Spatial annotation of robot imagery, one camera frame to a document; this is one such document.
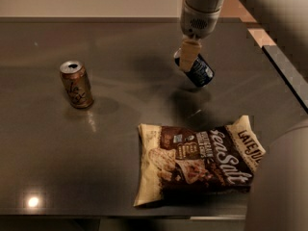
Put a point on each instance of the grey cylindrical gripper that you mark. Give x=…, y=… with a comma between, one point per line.
x=198, y=24

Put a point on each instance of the dark blue pepsi can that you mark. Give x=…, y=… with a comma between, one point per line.
x=200, y=74

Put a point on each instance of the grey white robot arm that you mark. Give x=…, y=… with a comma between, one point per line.
x=278, y=200

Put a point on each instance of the brown la croix can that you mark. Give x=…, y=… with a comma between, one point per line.
x=76, y=84

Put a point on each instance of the late july chips bag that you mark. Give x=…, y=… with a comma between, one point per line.
x=181, y=164

